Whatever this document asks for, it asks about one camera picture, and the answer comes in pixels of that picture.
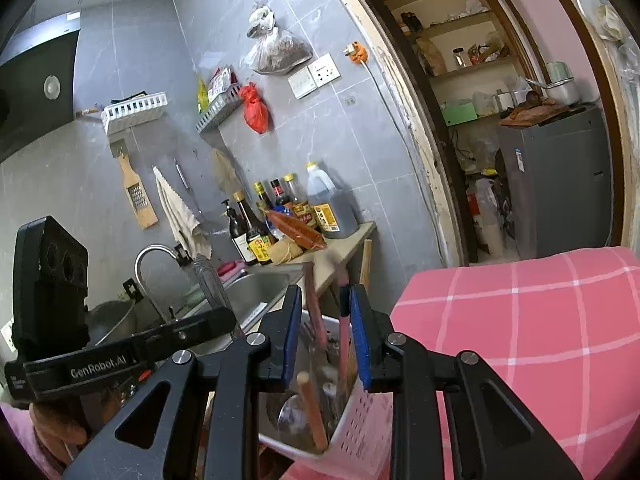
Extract brown sauce bottle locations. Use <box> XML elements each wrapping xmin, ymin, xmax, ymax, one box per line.
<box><xmin>283</xmin><ymin>173</ymin><xmax>314</xmax><ymax>231</ymax></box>

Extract grey ribbed utensil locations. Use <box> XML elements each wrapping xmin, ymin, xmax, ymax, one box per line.
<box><xmin>192</xmin><ymin>254</ymin><xmax>236</xmax><ymax>334</ymax></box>

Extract green box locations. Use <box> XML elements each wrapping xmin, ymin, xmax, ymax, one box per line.
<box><xmin>442</xmin><ymin>101</ymin><xmax>479</xmax><ymax>126</ymax></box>

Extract black range hood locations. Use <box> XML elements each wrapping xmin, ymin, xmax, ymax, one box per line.
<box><xmin>0</xmin><ymin>12</ymin><xmax>84</xmax><ymax>162</ymax></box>

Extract steel sink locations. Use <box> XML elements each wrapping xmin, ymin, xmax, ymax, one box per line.
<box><xmin>181</xmin><ymin>265</ymin><xmax>307</xmax><ymax>357</ymax></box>

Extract dark sauce bottle yellow cap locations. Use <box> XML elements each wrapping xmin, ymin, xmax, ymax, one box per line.
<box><xmin>252</xmin><ymin>181</ymin><xmax>274</xmax><ymax>221</ymax></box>

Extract steel faucet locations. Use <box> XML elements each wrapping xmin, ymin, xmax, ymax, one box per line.
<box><xmin>133</xmin><ymin>243</ymin><xmax>184</xmax><ymax>324</ymax></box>

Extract hanging steel tool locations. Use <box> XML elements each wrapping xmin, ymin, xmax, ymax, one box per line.
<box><xmin>172</xmin><ymin>157</ymin><xmax>194</xmax><ymax>196</ymax></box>

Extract orange wall plug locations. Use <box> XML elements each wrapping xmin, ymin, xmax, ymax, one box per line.
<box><xmin>342</xmin><ymin>40</ymin><xmax>371</xmax><ymax>67</ymax></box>

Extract soy sauce bottle yellow label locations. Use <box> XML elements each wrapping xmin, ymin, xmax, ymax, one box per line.
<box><xmin>233</xmin><ymin>190</ymin><xmax>274</xmax><ymax>266</ymax></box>

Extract wooden shelf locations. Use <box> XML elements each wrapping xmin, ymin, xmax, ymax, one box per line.
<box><xmin>379</xmin><ymin>0</ymin><xmax>532</xmax><ymax>127</ymax></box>

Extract large brown oil jug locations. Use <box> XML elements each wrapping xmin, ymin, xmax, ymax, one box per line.
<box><xmin>305</xmin><ymin>160</ymin><xmax>360</xmax><ymax>240</ymax></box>

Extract grey wall rack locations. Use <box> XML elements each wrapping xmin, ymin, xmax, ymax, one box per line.
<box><xmin>194</xmin><ymin>85</ymin><xmax>246</xmax><ymax>135</ymax></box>

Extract clear bag of dried goods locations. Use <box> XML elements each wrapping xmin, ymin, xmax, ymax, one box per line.
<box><xmin>247</xmin><ymin>2</ymin><xmax>315</xmax><ymax>76</ymax></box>

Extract pink soap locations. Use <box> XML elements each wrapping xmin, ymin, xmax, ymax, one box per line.
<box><xmin>217</xmin><ymin>259</ymin><xmax>249</xmax><ymax>279</ymax></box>

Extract red plastic bag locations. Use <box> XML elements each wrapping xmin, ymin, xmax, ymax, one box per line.
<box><xmin>238</xmin><ymin>82</ymin><xmax>271</xmax><ymax>135</ymax></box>

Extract steel spoon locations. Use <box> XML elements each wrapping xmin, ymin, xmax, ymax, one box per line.
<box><xmin>277</xmin><ymin>393</ymin><xmax>307</xmax><ymax>437</ymax></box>

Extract orange-red packet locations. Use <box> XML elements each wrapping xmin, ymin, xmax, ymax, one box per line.
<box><xmin>264</xmin><ymin>209</ymin><xmax>327</xmax><ymax>251</ymax></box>

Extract white wall switch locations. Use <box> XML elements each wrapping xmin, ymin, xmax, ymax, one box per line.
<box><xmin>287</xmin><ymin>67</ymin><xmax>317</xmax><ymax>100</ymax></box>

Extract dark sauce bottle red label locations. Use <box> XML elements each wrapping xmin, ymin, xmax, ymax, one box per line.
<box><xmin>270</xmin><ymin>178</ymin><xmax>291</xmax><ymax>211</ymax></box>

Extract person's left forearm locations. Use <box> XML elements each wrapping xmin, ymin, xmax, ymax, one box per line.
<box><xmin>0</xmin><ymin>402</ymin><xmax>66</xmax><ymax>480</ymax></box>

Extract white plastic utensil basket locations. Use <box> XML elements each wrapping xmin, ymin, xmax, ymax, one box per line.
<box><xmin>257</xmin><ymin>310</ymin><xmax>396</xmax><ymax>469</ymax></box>

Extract grey appliance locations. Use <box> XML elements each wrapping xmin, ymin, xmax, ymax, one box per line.
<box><xmin>497</xmin><ymin>104</ymin><xmax>614</xmax><ymax>261</ymax></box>

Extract white wall basket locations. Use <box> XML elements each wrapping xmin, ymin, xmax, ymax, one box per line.
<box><xmin>100</xmin><ymin>91</ymin><xmax>169</xmax><ymax>135</ymax></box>

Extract pink checked tablecloth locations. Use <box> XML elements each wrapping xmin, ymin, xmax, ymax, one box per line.
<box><xmin>285</xmin><ymin>246</ymin><xmax>640</xmax><ymax>480</ymax></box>

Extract beige rubber gloves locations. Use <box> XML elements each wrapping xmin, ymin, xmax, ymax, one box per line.
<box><xmin>597</xmin><ymin>2</ymin><xmax>626</xmax><ymax>44</ymax></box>

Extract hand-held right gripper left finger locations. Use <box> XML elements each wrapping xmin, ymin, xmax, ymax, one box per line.
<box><xmin>62</xmin><ymin>284</ymin><xmax>303</xmax><ymax>480</ymax></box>

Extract white wall socket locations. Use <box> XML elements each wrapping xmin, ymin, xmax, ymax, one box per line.
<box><xmin>307</xmin><ymin>52</ymin><xmax>342</xmax><ymax>86</ymax></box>

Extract metal pot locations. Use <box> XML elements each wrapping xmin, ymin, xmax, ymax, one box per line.
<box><xmin>524</xmin><ymin>61</ymin><xmax>581</xmax><ymax>107</ymax></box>

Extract wooden cutting board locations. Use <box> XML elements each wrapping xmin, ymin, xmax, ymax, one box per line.
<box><xmin>498</xmin><ymin>102</ymin><xmax>586</xmax><ymax>127</ymax></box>

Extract person's left hand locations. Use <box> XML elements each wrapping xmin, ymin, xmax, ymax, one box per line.
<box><xmin>29</xmin><ymin>399</ymin><xmax>94</xmax><ymax>467</ymax></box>

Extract beige towel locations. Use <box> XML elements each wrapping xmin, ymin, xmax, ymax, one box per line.
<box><xmin>152</xmin><ymin>164</ymin><xmax>214</xmax><ymax>261</ymax></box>

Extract dark wok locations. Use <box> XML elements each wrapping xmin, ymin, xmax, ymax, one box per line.
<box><xmin>85</xmin><ymin>299</ymin><xmax>139</xmax><ymax>349</ymax></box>

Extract wooden grater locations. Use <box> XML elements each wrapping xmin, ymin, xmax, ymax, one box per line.
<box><xmin>108</xmin><ymin>140</ymin><xmax>159</xmax><ymax>231</ymax></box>

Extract door frame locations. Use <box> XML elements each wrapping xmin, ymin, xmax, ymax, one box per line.
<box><xmin>320</xmin><ymin>0</ymin><xmax>640</xmax><ymax>269</ymax></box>

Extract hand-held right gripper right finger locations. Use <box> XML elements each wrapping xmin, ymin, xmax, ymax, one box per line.
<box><xmin>349</xmin><ymin>284</ymin><xmax>583</xmax><ymax>480</ymax></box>

